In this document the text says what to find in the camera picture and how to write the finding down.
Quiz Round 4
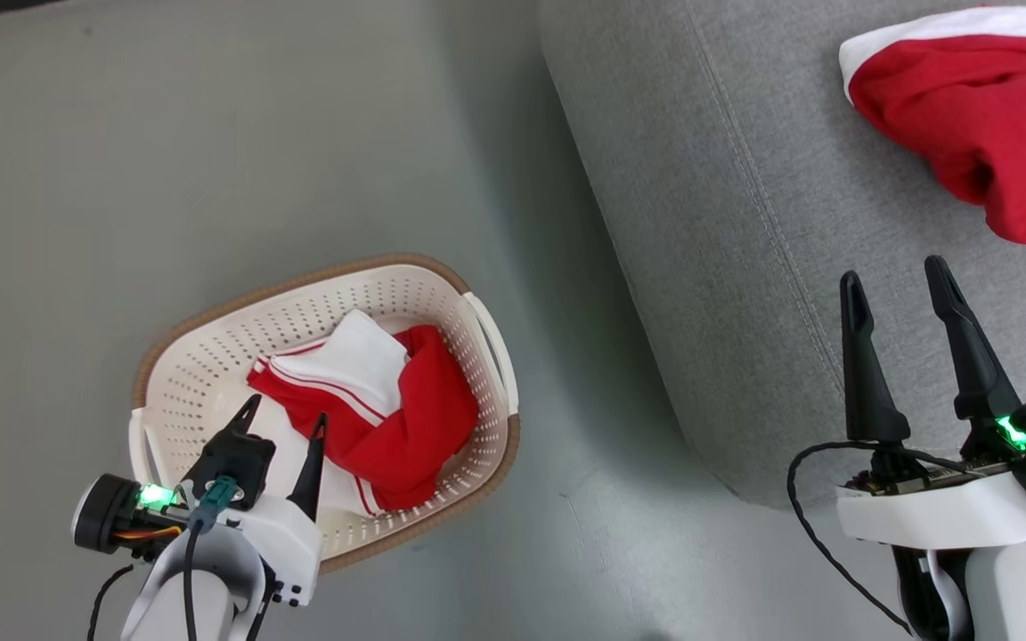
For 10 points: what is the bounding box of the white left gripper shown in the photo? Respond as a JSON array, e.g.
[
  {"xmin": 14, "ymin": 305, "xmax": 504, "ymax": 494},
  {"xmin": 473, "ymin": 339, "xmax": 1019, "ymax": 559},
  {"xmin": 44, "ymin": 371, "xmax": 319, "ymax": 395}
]
[{"xmin": 134, "ymin": 394, "xmax": 330, "ymax": 607}]

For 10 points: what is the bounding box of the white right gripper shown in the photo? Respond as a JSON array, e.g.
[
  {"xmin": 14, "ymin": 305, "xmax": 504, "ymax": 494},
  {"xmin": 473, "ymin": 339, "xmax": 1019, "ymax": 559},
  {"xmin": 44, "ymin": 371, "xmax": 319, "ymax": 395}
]
[{"xmin": 836, "ymin": 256, "xmax": 1026, "ymax": 549}]

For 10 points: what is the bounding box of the red white striped garment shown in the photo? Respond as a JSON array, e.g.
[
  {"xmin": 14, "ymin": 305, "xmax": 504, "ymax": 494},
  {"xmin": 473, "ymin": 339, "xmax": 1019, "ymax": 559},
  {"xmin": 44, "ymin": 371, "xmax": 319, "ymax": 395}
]
[{"xmin": 247, "ymin": 309, "xmax": 480, "ymax": 517}]

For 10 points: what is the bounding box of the red garment with white band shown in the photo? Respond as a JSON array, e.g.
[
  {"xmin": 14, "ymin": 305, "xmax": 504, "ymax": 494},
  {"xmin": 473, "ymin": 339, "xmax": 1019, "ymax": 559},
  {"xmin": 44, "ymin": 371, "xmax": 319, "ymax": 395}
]
[{"xmin": 839, "ymin": 4, "xmax": 1026, "ymax": 247}]

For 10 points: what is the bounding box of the grey fabric sofa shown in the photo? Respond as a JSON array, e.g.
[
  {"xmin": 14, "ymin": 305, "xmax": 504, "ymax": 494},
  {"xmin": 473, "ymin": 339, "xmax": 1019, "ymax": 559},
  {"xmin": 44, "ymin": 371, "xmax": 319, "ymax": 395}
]
[{"xmin": 538, "ymin": 0, "xmax": 1026, "ymax": 513}]

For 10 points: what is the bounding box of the white perforated laundry basket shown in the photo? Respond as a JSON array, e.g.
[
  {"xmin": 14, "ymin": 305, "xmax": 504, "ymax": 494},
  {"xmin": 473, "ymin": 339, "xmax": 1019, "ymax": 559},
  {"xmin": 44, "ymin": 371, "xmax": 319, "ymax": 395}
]
[{"xmin": 128, "ymin": 253, "xmax": 521, "ymax": 575}]

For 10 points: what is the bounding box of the black cable with teal connector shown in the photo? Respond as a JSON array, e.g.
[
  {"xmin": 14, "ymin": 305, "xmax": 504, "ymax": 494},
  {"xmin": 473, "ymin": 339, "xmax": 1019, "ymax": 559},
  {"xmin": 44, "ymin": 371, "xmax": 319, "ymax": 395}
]
[{"xmin": 182, "ymin": 476, "xmax": 239, "ymax": 641}]

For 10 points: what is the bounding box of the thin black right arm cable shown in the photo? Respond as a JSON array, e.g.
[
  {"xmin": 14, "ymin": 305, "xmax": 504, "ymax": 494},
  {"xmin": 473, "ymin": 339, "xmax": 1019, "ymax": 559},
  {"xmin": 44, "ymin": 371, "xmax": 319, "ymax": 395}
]
[{"xmin": 786, "ymin": 440, "xmax": 968, "ymax": 638}]

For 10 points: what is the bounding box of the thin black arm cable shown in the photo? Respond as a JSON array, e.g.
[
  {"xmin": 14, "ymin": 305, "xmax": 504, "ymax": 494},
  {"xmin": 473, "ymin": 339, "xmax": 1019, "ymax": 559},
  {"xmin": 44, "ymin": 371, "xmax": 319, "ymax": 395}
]
[
  {"xmin": 85, "ymin": 564, "xmax": 136, "ymax": 641},
  {"xmin": 786, "ymin": 440, "xmax": 968, "ymax": 638}
]

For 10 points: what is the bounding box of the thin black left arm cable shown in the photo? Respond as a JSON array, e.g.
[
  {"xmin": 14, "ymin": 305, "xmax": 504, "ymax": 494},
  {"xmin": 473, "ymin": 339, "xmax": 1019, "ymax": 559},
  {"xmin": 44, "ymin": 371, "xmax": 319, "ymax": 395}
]
[{"xmin": 85, "ymin": 564, "xmax": 136, "ymax": 641}]

